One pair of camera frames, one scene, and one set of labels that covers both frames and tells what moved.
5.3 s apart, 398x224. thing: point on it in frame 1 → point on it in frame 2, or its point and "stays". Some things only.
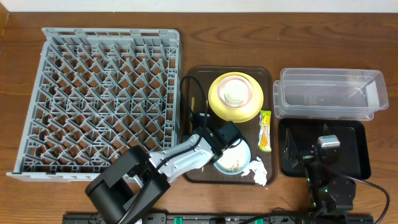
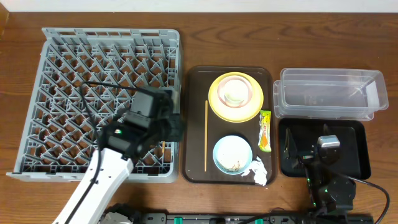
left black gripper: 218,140 → 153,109
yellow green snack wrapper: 264,142 stays
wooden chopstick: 193,109 → 163,146
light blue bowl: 235,159 stays
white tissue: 260,172 stays
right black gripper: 290,150 stays
